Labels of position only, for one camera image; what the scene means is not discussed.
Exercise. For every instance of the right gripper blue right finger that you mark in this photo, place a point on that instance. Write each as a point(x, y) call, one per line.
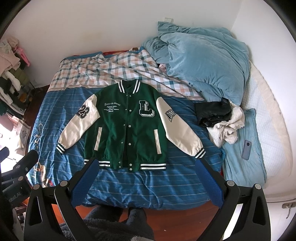
point(212, 181)

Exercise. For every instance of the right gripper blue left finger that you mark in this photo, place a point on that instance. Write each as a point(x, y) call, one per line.
point(81, 182)

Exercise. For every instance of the green white varsity jacket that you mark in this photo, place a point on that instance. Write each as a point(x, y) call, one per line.
point(129, 125)

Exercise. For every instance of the pile of clothes on rack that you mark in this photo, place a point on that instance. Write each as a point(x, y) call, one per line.
point(16, 87)

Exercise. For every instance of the light blue pillow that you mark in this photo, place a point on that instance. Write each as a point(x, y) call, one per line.
point(245, 172)

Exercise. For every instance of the blue striped duvet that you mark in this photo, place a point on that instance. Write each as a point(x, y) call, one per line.
point(176, 188)

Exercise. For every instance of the grey fleece trousers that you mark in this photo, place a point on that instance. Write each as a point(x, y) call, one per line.
point(103, 222)

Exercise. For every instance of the grey smartphone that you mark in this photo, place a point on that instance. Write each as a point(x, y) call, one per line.
point(246, 150)

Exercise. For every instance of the white fluffy garment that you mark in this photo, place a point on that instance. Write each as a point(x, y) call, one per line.
point(226, 131)

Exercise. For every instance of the black garment on bed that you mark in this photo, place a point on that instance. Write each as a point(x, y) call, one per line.
point(210, 113)

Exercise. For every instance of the white mattress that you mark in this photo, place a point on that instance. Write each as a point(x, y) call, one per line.
point(273, 137)

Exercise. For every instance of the plaid checked blanket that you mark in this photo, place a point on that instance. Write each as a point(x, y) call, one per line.
point(98, 70)

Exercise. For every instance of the light blue velvet quilt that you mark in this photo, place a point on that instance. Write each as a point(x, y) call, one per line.
point(209, 59)

